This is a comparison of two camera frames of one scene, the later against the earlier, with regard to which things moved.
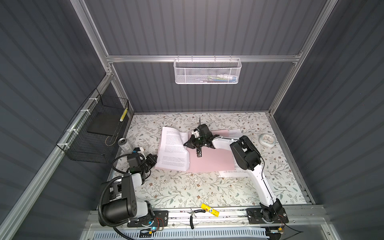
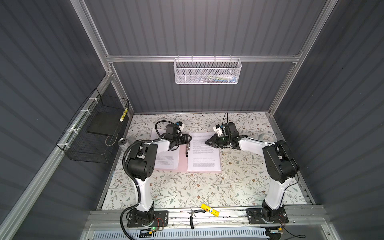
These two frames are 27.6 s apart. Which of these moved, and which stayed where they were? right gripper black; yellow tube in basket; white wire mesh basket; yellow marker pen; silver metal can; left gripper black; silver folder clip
Moved: right gripper black; silver folder clip; left gripper black
Stayed: white wire mesh basket; silver metal can; yellow marker pen; yellow tube in basket
